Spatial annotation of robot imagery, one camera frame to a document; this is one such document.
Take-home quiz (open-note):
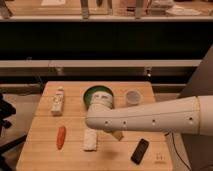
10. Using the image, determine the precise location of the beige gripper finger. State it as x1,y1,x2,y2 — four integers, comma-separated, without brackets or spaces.
112,131,124,141

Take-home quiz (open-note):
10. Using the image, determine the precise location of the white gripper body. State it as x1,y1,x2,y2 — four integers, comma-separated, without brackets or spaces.
89,91,114,109

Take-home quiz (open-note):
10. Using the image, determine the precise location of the white sponge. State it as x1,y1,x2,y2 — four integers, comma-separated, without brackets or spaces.
83,129,97,151

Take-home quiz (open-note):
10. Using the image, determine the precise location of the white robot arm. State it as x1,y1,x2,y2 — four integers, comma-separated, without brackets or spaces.
85,95,213,136

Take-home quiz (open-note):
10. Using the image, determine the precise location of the green bowl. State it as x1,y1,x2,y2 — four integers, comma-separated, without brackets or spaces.
83,85,114,109

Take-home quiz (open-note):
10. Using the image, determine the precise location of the white plastic cup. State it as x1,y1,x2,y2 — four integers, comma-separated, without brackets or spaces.
125,90,142,106

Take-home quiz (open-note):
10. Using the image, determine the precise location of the white tube bottle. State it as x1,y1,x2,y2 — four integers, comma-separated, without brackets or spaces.
51,87,64,116

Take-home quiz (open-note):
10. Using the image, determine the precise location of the orange carrot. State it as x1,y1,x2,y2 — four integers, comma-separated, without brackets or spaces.
57,126,66,150

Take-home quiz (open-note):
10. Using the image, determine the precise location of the black office chair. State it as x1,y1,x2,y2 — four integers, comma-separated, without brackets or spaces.
0,93,28,171

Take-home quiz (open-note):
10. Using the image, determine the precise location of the black cable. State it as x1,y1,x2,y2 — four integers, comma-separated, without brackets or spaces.
165,132,194,171

